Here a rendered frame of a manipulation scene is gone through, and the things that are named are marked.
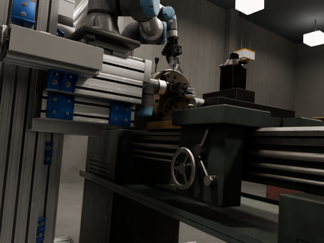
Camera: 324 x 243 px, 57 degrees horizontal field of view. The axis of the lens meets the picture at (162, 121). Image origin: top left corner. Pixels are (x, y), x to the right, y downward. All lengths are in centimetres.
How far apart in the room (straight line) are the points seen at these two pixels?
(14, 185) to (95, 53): 56
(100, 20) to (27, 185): 66
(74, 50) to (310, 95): 1001
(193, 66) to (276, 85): 350
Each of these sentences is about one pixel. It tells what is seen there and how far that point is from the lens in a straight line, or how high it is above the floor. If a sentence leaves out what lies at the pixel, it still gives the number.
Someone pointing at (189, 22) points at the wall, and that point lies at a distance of 759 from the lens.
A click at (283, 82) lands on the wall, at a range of 1037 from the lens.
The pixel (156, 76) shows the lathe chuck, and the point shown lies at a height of 118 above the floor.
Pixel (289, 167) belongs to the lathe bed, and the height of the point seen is 75.
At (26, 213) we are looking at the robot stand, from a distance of 122.
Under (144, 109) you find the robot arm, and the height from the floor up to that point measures 95.
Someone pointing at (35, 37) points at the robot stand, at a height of 105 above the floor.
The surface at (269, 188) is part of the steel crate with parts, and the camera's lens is 399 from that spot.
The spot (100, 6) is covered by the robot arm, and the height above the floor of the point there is 127.
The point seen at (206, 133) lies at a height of 84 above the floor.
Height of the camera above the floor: 78
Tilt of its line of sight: 5 degrees up
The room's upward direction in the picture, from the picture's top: 4 degrees clockwise
